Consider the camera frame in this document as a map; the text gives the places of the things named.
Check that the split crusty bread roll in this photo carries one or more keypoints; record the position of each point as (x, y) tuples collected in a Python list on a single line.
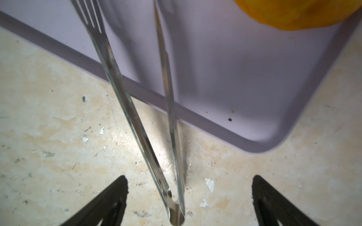
[(299, 15)]

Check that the metal slotted tongs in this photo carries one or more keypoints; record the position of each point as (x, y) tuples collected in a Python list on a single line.
[(90, 15)]

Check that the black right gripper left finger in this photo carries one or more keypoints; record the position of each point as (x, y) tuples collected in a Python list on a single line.
[(106, 209)]

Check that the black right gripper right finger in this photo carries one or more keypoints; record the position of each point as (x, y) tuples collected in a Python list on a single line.
[(273, 209)]

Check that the purple tray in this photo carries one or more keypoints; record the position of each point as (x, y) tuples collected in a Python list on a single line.
[(241, 81)]

